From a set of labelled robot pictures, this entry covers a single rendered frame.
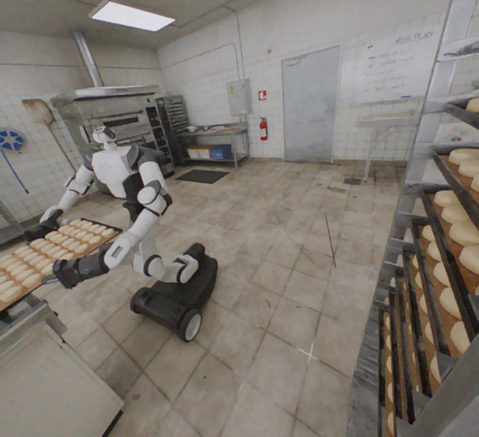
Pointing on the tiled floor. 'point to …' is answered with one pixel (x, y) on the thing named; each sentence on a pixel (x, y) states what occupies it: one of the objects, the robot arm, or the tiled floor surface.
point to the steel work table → (218, 135)
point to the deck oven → (114, 119)
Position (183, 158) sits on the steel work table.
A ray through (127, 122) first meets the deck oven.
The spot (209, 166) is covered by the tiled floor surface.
